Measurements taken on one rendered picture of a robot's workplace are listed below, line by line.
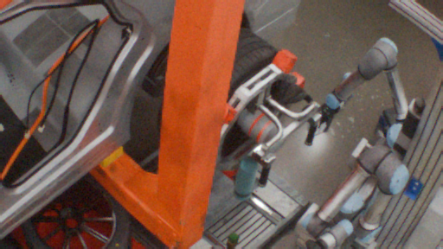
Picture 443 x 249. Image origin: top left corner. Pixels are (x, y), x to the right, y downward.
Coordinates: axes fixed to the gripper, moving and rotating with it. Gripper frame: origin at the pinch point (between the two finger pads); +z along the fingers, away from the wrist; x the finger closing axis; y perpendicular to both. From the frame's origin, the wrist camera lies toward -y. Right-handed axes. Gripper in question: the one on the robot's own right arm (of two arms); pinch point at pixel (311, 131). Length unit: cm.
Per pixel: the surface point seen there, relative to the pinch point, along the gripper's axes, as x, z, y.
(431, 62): 12, -199, -83
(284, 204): -5, -6, -75
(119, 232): -40, 90, -32
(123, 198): -48, 78, -23
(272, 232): 2, 13, -75
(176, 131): -18, 80, 58
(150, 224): -29, 79, -23
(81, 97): -81, 72, 19
